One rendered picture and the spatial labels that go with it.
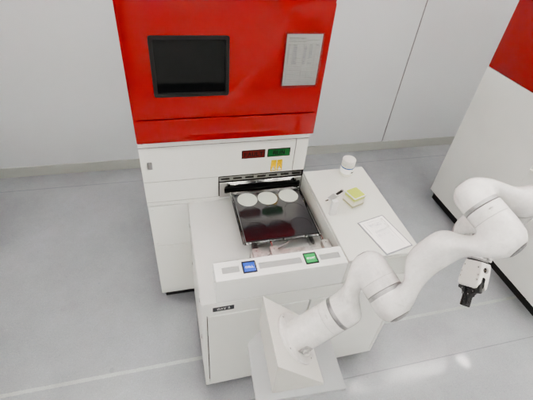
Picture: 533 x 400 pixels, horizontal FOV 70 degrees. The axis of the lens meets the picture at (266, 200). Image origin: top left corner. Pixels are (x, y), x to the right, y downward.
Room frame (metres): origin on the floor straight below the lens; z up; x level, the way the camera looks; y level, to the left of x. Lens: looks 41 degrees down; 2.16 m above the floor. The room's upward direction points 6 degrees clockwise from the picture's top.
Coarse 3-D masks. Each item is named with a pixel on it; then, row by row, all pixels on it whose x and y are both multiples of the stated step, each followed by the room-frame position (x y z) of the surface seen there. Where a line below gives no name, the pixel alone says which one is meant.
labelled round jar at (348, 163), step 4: (344, 156) 1.68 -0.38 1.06; (348, 156) 1.69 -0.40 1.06; (352, 156) 1.69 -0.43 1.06; (344, 160) 1.65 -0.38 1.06; (348, 160) 1.65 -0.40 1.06; (352, 160) 1.65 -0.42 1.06; (344, 164) 1.64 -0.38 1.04; (348, 164) 1.63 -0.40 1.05; (352, 164) 1.64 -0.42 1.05; (340, 168) 1.66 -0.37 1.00; (344, 168) 1.64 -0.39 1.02; (348, 168) 1.63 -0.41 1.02; (352, 168) 1.64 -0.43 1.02; (340, 172) 1.65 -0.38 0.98; (344, 172) 1.64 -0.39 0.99; (348, 172) 1.63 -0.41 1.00; (352, 172) 1.65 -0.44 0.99; (344, 176) 1.63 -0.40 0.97; (348, 176) 1.63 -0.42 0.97
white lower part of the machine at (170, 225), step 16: (160, 208) 1.42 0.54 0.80; (176, 208) 1.44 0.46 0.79; (160, 224) 1.41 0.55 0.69; (176, 224) 1.44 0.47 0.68; (160, 240) 1.41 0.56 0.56; (176, 240) 1.44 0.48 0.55; (160, 256) 1.41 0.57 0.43; (176, 256) 1.43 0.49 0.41; (160, 272) 1.40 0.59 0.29; (176, 272) 1.43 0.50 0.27; (192, 272) 1.46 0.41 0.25; (176, 288) 1.43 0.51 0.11; (192, 288) 1.46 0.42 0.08
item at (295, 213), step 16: (240, 192) 1.50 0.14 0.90; (256, 192) 1.51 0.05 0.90; (272, 192) 1.52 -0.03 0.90; (240, 208) 1.38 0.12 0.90; (256, 208) 1.39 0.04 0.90; (272, 208) 1.40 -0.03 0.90; (288, 208) 1.41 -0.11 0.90; (304, 208) 1.43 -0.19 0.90; (256, 224) 1.28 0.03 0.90; (272, 224) 1.29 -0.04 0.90; (288, 224) 1.30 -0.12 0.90; (304, 224) 1.31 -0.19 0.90; (256, 240) 1.18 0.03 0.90
